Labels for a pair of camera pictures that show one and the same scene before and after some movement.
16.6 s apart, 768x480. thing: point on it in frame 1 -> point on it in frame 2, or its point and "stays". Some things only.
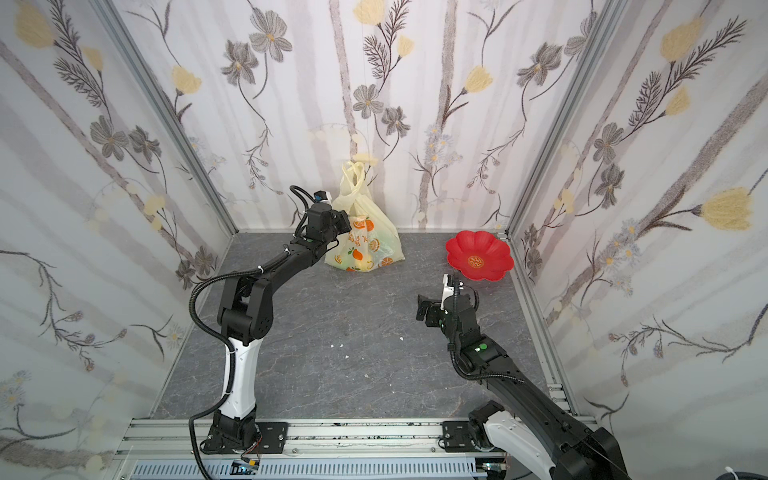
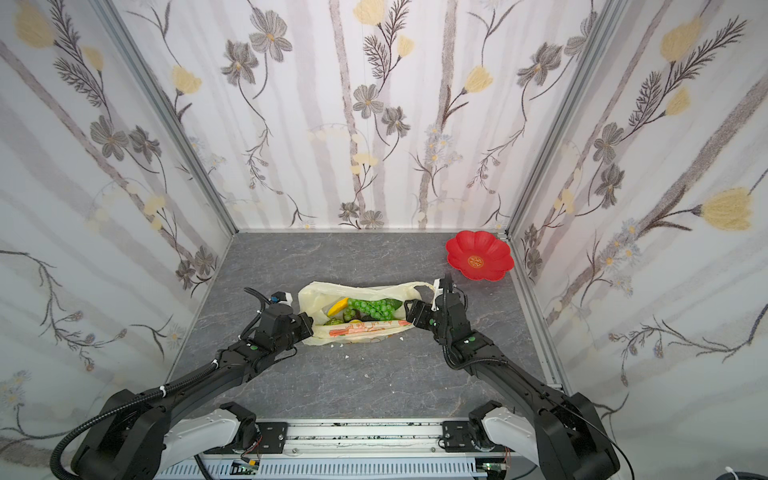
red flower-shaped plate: (480, 255) stays
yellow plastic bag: (374, 240) -> (317, 300)
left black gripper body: (335, 222) -> (303, 324)
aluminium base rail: (169, 439) stays
